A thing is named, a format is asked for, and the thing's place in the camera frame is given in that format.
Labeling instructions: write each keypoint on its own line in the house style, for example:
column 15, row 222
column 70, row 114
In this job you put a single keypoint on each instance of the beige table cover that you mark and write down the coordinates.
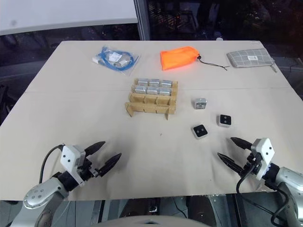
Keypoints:
column 71, row 113

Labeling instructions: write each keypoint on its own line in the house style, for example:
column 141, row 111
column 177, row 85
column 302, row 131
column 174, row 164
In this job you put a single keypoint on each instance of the white background tabletop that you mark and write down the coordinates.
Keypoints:
column 59, row 14

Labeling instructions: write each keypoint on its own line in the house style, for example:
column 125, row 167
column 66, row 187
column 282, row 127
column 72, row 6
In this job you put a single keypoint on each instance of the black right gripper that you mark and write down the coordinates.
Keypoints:
column 252, row 166

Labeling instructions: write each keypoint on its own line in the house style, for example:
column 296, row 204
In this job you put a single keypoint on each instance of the white block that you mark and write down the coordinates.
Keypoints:
column 225, row 120
column 200, row 132

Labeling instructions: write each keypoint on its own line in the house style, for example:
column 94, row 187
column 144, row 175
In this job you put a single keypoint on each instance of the grey checked zipper pouch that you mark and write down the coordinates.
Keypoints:
column 251, row 58

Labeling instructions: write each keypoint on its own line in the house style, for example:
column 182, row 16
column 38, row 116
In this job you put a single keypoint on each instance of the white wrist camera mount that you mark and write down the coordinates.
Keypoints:
column 69, row 158
column 265, row 151

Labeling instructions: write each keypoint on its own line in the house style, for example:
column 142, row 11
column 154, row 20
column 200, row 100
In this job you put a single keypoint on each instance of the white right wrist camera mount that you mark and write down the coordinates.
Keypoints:
column 265, row 151

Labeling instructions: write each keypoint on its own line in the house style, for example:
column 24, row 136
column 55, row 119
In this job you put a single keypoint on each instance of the grey vertical pillar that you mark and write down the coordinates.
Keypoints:
column 142, row 21

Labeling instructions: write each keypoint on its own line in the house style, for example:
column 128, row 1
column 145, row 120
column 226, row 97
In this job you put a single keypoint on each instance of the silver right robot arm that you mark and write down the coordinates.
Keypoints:
column 287, row 180

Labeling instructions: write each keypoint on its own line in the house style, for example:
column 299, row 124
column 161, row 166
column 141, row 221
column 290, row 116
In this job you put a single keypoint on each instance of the wooden divider tray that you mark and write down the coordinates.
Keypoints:
column 146, row 107

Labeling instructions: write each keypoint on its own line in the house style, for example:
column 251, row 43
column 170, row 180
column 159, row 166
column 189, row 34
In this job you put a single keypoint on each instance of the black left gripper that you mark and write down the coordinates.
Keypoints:
column 87, row 169

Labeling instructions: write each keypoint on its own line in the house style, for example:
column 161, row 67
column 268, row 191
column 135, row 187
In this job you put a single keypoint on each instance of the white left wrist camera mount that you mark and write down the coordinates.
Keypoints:
column 69, row 158

